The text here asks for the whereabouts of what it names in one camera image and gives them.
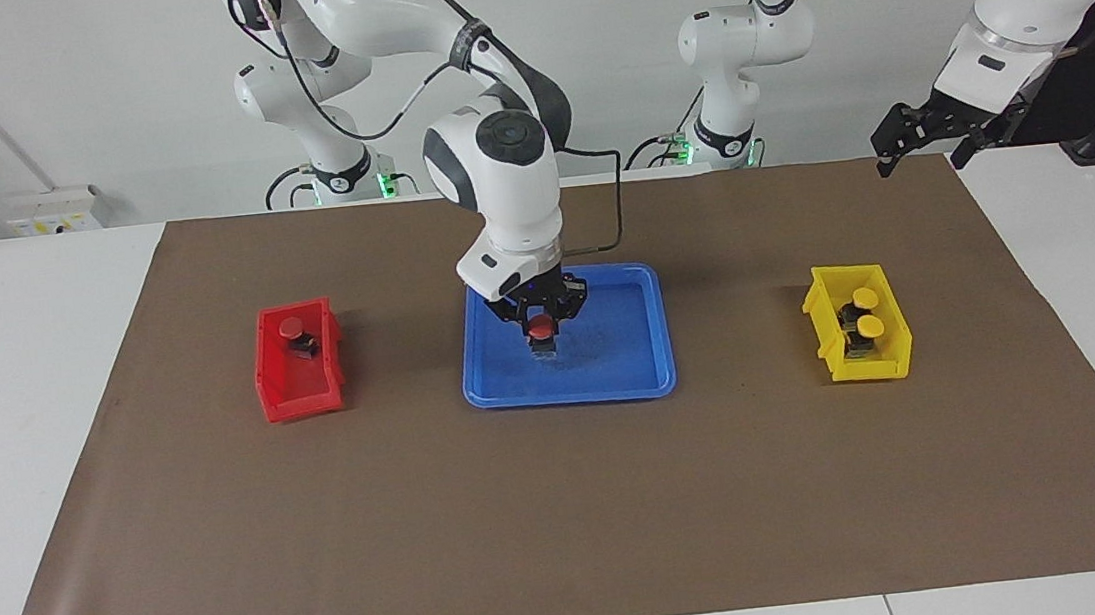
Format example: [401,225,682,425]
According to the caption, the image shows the red push button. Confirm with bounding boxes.
[277,314,322,364]
[525,313,560,362]

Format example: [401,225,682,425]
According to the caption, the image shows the yellow push button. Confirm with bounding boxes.
[837,286,883,320]
[842,313,890,360]

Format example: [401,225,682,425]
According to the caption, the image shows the blue plastic tray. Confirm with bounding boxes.
[451,254,680,417]

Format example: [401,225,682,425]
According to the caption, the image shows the yellow plastic bin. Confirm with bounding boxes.
[798,258,917,389]

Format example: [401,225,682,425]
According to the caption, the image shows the brown table mat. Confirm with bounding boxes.
[0,132,1095,615]

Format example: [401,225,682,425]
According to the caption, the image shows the red plastic bin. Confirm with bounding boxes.
[248,295,351,426]

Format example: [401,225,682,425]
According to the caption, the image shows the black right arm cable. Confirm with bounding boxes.
[252,0,630,284]

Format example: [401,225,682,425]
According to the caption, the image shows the black base power cable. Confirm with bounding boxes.
[261,164,318,212]
[615,87,710,173]

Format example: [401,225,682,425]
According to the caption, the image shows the white wall socket box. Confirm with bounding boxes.
[2,183,104,240]

